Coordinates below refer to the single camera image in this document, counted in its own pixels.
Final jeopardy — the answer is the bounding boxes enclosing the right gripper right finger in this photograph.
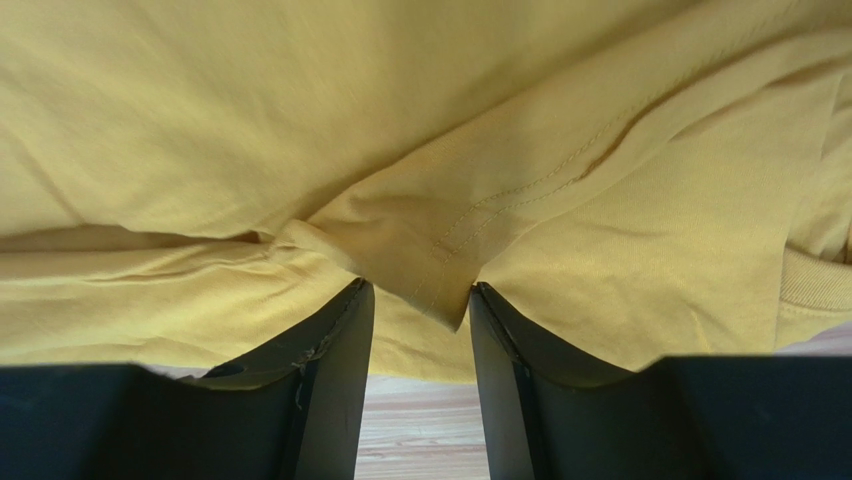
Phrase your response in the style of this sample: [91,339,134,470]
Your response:
[469,283,666,479]

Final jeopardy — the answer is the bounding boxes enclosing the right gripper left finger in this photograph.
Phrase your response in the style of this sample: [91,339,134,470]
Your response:
[166,279,374,479]

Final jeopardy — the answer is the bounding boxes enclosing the yellow t shirt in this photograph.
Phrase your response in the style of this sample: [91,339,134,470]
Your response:
[1,1,851,382]

